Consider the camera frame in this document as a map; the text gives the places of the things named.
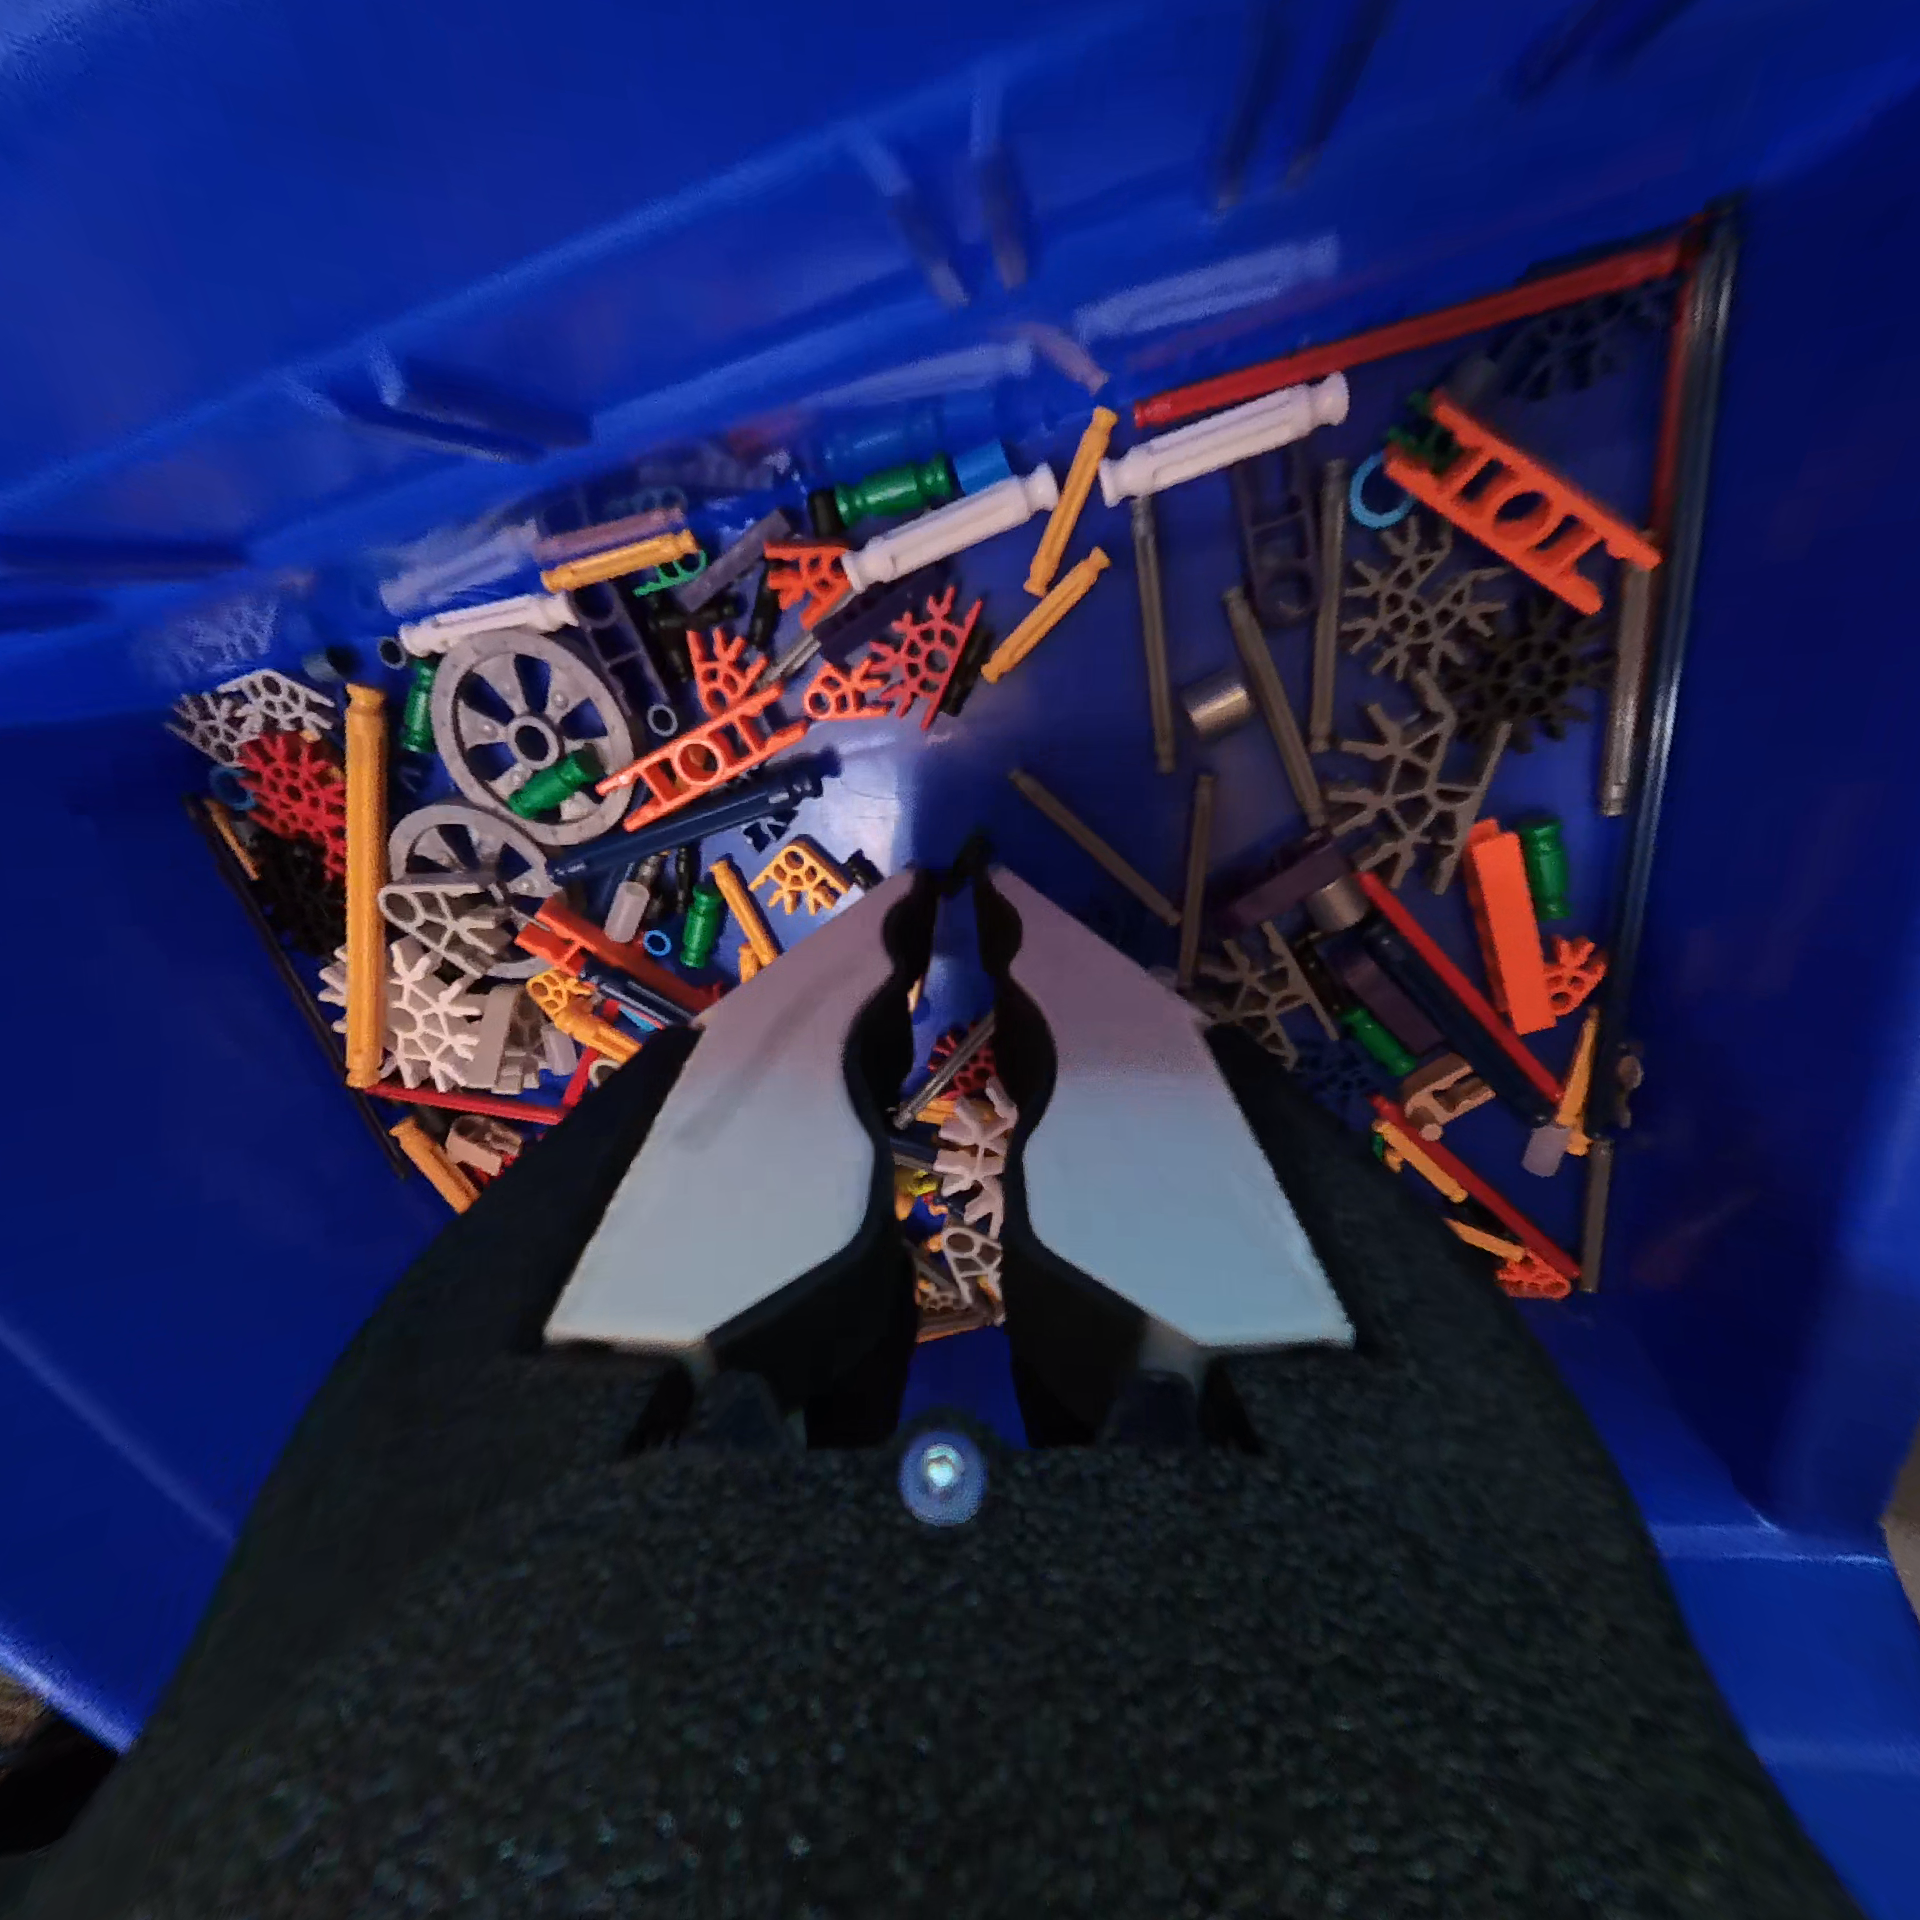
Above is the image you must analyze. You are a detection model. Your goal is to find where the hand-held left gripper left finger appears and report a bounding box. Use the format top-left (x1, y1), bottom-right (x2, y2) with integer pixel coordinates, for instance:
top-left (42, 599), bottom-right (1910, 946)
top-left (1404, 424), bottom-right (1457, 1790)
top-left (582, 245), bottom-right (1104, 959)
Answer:
top-left (541, 867), bottom-right (944, 1354)

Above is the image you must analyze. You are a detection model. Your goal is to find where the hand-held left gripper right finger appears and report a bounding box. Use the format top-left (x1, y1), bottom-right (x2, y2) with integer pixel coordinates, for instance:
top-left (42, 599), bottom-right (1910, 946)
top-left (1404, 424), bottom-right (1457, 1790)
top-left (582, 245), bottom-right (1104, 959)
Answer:
top-left (971, 867), bottom-right (1358, 1354)

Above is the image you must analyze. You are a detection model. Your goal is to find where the pile of colourful toy pieces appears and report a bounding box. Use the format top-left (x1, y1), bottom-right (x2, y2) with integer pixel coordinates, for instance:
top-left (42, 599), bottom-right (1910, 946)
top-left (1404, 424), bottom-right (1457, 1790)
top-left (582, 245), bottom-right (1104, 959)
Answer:
top-left (164, 196), bottom-right (1750, 1344)

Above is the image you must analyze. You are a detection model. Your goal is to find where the blue container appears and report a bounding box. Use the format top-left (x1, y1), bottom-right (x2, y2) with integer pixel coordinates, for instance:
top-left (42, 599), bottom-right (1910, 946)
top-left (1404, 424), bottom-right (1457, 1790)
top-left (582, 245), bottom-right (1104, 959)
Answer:
top-left (0, 0), bottom-right (1920, 1920)

